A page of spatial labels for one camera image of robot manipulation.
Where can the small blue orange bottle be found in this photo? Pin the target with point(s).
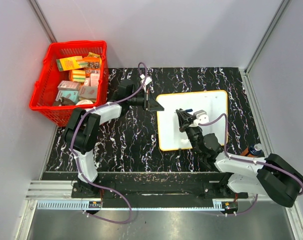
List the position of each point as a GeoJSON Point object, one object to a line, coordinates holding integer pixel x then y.
{"type": "Point", "coordinates": [254, 150]}

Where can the grey pink box in basket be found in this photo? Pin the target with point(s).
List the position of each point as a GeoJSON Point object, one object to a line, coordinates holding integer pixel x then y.
{"type": "Point", "coordinates": [66, 85]}

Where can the yellow green box in basket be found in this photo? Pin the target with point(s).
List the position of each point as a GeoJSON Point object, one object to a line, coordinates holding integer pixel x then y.
{"type": "Point", "coordinates": [70, 63]}

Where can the red plastic shopping basket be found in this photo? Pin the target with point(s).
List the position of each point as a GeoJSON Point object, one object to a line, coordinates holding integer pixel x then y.
{"type": "Point", "coordinates": [46, 87]}

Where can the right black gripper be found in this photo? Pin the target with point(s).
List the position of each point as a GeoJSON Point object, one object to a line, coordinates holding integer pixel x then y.
{"type": "Point", "coordinates": [184, 125]}

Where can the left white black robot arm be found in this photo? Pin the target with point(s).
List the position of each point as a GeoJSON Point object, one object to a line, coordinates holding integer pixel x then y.
{"type": "Point", "coordinates": [81, 131]}

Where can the striped yellow orange sponge pack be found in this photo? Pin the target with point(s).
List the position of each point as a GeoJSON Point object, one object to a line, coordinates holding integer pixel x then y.
{"type": "Point", "coordinates": [78, 76]}

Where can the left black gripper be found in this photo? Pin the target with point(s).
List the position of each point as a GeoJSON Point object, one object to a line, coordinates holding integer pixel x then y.
{"type": "Point", "coordinates": [150, 104]}

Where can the brown pink box in basket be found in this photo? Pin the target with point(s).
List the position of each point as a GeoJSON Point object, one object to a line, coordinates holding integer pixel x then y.
{"type": "Point", "coordinates": [88, 92]}

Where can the white round lid in basket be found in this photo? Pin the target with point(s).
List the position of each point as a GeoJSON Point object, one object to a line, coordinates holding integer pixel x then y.
{"type": "Point", "coordinates": [84, 102]}

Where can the white board with orange frame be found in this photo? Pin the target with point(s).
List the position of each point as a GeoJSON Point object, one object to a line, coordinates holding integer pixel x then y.
{"type": "Point", "coordinates": [214, 102]}

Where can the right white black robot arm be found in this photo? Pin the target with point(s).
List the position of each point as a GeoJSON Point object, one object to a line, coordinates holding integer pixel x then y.
{"type": "Point", "coordinates": [271, 176]}

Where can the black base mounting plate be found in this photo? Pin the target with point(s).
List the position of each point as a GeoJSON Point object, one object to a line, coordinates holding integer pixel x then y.
{"type": "Point", "coordinates": [157, 190]}

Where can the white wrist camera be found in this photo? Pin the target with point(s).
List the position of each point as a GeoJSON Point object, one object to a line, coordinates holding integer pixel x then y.
{"type": "Point", "coordinates": [201, 118]}
{"type": "Point", "coordinates": [145, 80]}

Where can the orange snack packet in basket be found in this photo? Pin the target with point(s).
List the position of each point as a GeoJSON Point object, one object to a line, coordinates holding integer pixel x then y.
{"type": "Point", "coordinates": [93, 60]}

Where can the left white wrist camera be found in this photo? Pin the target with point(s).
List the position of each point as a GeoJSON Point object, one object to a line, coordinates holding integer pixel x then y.
{"type": "Point", "coordinates": [145, 80]}

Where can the teal box in basket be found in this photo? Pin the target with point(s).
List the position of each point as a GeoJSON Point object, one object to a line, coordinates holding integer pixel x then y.
{"type": "Point", "coordinates": [68, 94]}

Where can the grey slotted cable duct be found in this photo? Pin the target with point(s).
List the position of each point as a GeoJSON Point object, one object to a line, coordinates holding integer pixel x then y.
{"type": "Point", "coordinates": [84, 205]}

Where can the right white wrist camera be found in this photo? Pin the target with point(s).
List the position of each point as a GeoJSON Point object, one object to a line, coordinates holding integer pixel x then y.
{"type": "Point", "coordinates": [201, 118]}

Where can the pink white box in basket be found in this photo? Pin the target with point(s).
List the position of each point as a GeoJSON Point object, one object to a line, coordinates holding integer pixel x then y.
{"type": "Point", "coordinates": [94, 79]}

